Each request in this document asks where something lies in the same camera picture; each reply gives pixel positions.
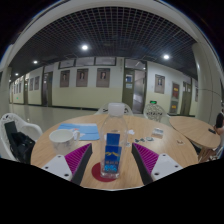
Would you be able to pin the white plastic armchair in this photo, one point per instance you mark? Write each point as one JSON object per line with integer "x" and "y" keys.
{"x": 30, "y": 128}

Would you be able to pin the white ceramic mug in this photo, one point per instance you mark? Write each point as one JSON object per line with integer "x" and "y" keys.
{"x": 63, "y": 141}

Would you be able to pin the black bag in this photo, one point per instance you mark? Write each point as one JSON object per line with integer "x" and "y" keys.
{"x": 21, "y": 146}

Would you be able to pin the small round wooden table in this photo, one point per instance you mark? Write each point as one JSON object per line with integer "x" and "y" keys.
{"x": 193, "y": 128}

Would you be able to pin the white lattice-back chair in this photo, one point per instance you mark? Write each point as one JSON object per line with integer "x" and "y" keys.
{"x": 155, "y": 112}

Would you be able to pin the dark door with transom window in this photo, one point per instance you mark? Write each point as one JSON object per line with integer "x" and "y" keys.
{"x": 138, "y": 93}

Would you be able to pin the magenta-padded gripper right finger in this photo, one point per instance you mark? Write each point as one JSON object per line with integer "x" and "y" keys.
{"x": 148, "y": 160}

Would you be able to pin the flat round red coaster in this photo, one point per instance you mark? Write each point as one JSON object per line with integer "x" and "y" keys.
{"x": 96, "y": 173}

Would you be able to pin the dark hallway door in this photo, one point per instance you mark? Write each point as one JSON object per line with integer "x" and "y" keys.
{"x": 47, "y": 90}
{"x": 186, "y": 100}

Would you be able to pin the person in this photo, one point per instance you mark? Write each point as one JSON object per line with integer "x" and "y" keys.
{"x": 219, "y": 120}

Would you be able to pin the round ceiling lights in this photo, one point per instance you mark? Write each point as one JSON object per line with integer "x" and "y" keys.
{"x": 84, "y": 47}

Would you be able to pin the small white box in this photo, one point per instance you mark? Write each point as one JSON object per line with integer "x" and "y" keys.
{"x": 158, "y": 132}

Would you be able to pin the black phone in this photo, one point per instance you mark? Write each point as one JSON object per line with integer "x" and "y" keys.
{"x": 212, "y": 131}

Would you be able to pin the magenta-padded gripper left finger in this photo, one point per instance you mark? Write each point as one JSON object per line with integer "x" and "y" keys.
{"x": 75, "y": 160}

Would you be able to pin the framed wall portraits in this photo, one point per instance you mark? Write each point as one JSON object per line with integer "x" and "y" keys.
{"x": 103, "y": 77}

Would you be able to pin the plain white plastic chair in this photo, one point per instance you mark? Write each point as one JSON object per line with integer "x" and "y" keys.
{"x": 100, "y": 110}

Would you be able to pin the clear blue-labelled water bottle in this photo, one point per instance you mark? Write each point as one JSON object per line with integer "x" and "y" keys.
{"x": 113, "y": 160}

